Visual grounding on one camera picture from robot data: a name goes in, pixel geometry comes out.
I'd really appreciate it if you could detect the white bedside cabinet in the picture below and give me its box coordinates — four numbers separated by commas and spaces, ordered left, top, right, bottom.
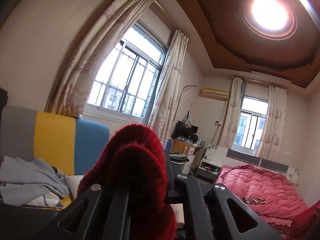
195, 144, 228, 183

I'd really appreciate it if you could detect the floral curtain panel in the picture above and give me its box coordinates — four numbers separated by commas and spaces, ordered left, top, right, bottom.
148, 30, 189, 145
46, 0, 154, 118

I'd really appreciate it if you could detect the red knitted sweater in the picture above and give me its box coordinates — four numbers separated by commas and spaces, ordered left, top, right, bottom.
77, 124, 176, 239

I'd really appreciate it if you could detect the pink quilt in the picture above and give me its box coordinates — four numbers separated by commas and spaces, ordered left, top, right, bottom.
216, 164, 307, 227

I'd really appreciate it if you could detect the large window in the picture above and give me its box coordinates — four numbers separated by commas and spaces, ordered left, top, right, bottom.
86, 23, 167, 121

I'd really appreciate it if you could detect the small window curtain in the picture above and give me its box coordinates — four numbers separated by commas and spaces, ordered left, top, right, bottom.
257, 86, 287, 161
218, 77, 246, 148

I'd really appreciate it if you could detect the wall air conditioner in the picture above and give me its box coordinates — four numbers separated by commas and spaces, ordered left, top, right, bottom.
200, 87, 229, 101

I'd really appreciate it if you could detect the grey yellow blue sofa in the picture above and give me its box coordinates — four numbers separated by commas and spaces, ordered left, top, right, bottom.
1, 106, 110, 209

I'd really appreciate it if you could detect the small window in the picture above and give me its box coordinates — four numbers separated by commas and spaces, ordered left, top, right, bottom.
232, 96, 268, 156

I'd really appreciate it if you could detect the floral curtain left panel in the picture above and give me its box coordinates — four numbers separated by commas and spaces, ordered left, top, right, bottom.
46, 0, 154, 118

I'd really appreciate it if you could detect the small window left curtain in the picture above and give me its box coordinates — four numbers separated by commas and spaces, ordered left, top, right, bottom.
218, 77, 246, 148

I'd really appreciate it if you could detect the bed headboard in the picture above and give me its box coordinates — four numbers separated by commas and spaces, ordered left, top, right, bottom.
226, 149, 300, 188

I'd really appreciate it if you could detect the cluttered wooden desk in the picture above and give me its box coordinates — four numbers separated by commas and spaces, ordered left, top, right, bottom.
169, 121, 203, 174

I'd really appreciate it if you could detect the round ceiling lamp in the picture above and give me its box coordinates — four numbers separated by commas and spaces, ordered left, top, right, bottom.
240, 0, 297, 41

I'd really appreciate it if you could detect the small window right curtain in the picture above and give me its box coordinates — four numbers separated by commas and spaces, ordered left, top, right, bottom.
257, 86, 287, 161

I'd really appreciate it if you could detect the light grey garment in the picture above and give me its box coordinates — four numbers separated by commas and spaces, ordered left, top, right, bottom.
1, 156, 69, 206

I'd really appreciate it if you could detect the floral curtain right panel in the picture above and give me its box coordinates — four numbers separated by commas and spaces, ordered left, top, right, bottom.
148, 30, 189, 145

